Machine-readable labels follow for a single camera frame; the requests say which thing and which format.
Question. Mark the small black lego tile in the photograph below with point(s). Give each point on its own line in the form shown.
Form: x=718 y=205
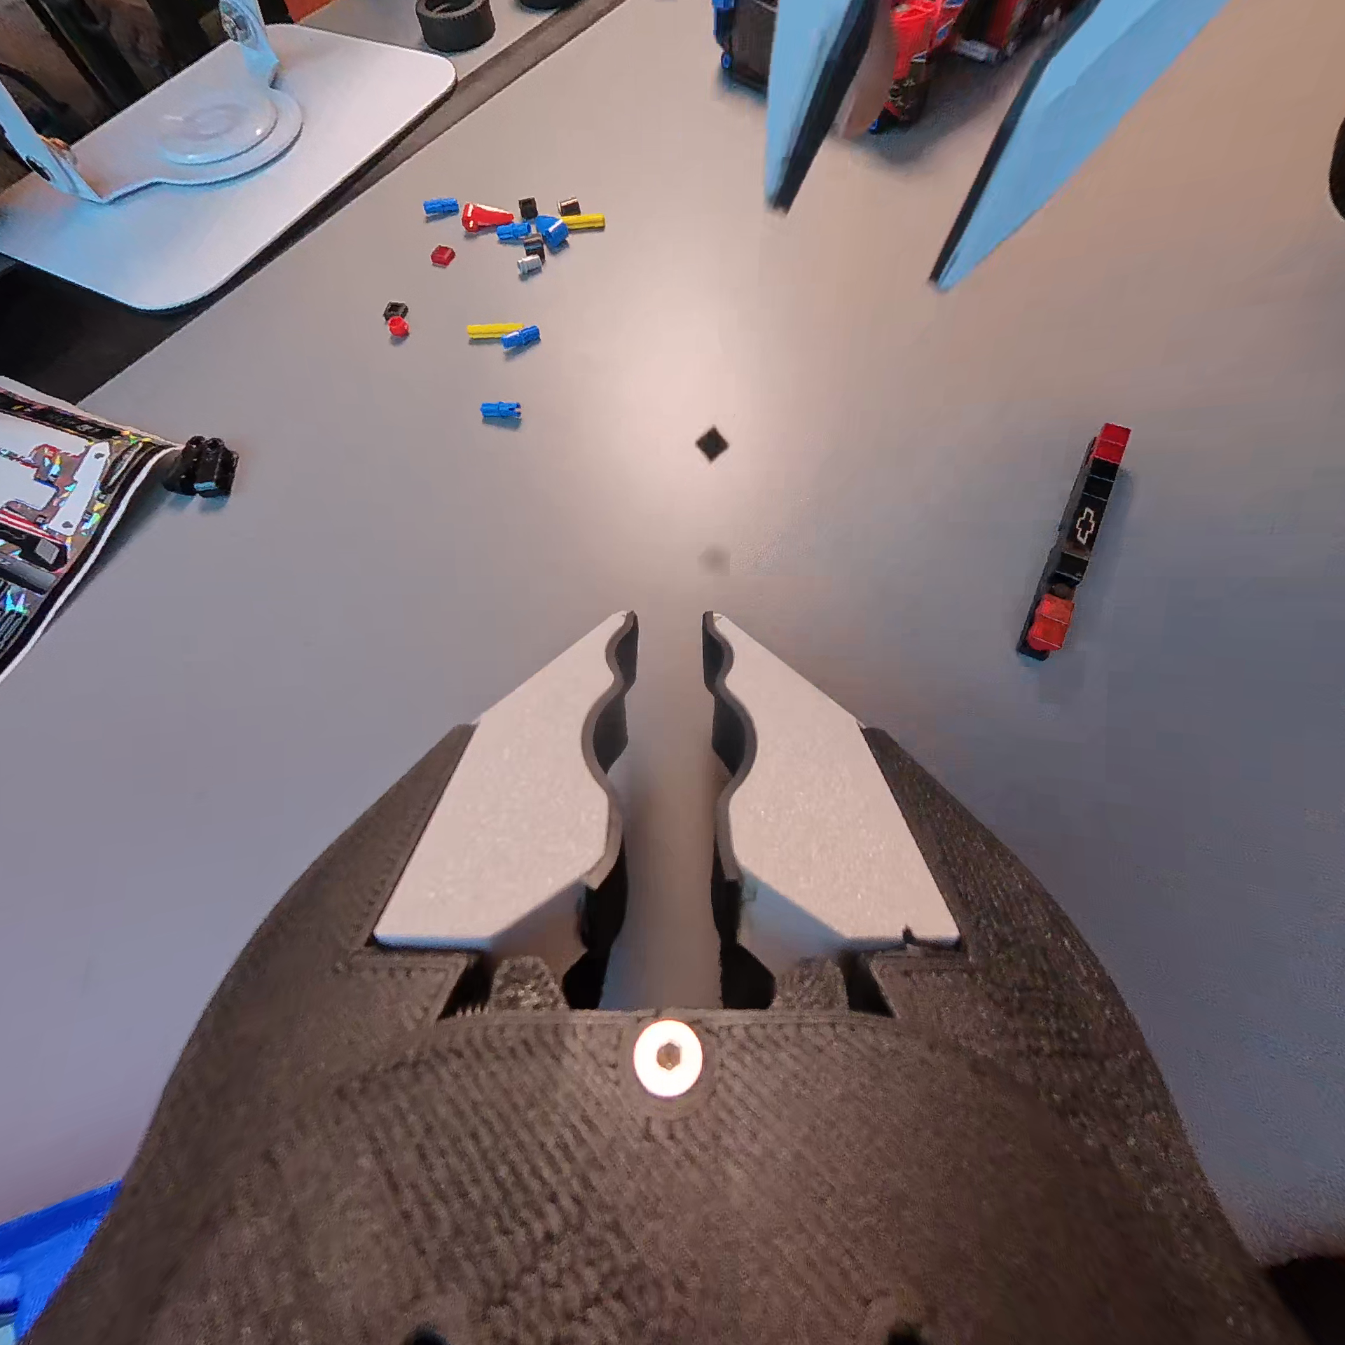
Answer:
x=713 y=443

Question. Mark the white stand base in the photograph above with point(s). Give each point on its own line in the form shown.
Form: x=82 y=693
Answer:
x=316 y=157

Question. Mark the person's right hand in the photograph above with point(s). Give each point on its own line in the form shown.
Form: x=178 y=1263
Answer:
x=871 y=73

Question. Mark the black lego plate white emblem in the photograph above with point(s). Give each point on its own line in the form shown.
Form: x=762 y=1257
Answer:
x=1083 y=525

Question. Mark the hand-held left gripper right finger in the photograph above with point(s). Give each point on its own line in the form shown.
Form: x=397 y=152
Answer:
x=830 y=829

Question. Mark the sticker sheet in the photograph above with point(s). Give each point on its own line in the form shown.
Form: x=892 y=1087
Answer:
x=63 y=504

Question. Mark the scattered small lego pieces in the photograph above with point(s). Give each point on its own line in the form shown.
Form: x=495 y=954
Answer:
x=514 y=230

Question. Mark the blue plastic bin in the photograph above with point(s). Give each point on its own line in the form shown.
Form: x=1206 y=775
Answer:
x=53 y=1250

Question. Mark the lego race car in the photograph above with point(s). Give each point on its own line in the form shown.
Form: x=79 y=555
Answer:
x=945 y=41

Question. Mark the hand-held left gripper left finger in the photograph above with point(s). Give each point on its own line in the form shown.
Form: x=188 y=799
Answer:
x=505 y=829

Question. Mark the small black lego piece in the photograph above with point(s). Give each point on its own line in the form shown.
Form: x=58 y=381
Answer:
x=205 y=467

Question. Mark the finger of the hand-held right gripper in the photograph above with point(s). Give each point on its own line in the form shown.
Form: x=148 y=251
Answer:
x=1083 y=104
x=809 y=83

